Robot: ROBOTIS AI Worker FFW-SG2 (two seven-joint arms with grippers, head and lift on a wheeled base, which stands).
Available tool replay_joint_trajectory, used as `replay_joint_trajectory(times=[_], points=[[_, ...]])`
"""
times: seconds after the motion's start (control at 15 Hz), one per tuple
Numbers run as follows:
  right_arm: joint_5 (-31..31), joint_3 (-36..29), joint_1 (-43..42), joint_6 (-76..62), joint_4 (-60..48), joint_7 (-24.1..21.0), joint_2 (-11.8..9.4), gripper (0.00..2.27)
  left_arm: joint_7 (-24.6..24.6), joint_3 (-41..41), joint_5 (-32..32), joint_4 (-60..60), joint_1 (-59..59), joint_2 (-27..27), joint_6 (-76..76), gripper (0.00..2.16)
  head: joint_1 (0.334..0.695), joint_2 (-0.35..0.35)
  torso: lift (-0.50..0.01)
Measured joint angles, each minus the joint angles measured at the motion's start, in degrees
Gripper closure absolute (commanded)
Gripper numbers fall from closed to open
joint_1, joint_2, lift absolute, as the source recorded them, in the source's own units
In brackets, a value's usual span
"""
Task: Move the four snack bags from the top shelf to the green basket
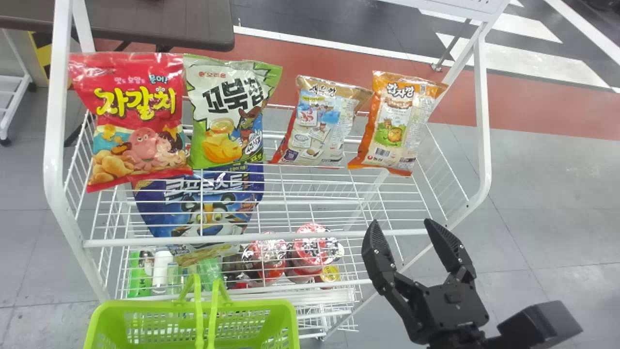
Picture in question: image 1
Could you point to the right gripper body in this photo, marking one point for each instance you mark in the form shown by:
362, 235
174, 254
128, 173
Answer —
448, 308

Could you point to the red snack packet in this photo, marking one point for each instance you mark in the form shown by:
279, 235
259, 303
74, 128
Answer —
131, 121

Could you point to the dark side table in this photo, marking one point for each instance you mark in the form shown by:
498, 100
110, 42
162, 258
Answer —
160, 22

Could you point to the green bottle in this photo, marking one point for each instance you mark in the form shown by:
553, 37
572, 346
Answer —
138, 278
209, 272

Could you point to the green basket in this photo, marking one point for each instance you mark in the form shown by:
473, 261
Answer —
193, 325

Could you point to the orange snack packet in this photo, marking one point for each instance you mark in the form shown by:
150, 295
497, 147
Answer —
397, 126

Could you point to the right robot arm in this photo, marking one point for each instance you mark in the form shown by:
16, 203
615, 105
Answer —
460, 341

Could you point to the beige snack packet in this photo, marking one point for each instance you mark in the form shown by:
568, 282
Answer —
319, 126

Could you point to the green snack packet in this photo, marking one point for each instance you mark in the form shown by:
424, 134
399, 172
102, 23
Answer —
227, 111

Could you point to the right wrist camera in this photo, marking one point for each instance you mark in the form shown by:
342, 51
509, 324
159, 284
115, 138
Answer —
537, 325

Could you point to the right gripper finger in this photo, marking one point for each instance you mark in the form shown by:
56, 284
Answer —
450, 252
380, 257

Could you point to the white shelf trolley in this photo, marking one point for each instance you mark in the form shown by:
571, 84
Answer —
12, 94

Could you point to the yellow snack packet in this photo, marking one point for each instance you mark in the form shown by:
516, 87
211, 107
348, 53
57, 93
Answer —
203, 253

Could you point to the yellow can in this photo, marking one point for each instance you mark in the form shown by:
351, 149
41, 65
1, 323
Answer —
330, 274

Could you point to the white bottle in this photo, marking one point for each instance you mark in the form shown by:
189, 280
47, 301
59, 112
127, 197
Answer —
162, 269

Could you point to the red noodle cup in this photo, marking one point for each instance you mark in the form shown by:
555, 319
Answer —
312, 249
266, 259

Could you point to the blue cereal bag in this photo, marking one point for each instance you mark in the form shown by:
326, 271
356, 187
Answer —
198, 206

